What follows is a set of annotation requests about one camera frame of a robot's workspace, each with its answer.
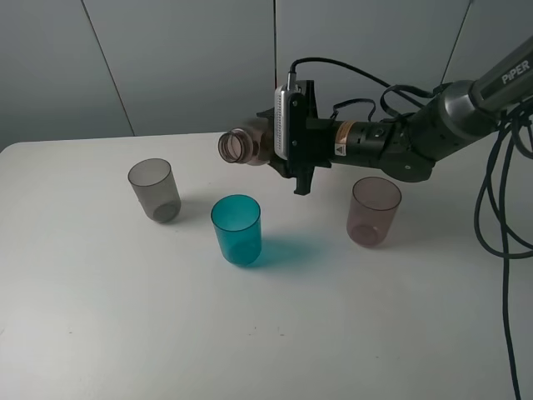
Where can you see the brown translucent water bottle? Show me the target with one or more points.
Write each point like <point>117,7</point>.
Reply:
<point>251,143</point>

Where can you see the teal translucent cup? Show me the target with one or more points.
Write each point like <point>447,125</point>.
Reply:
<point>237,223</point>

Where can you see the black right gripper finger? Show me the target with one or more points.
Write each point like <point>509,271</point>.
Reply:
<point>282,167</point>
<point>267,114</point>

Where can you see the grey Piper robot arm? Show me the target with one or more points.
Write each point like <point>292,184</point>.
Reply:
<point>405,146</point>

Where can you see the grey translucent cup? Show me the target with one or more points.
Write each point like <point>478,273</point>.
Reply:
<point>153,183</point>

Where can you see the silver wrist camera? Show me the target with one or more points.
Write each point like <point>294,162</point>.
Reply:
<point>281,114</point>

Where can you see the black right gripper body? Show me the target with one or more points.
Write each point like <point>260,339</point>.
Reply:
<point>314,142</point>

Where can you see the pink translucent cup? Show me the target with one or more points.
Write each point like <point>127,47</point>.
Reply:
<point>373,206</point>

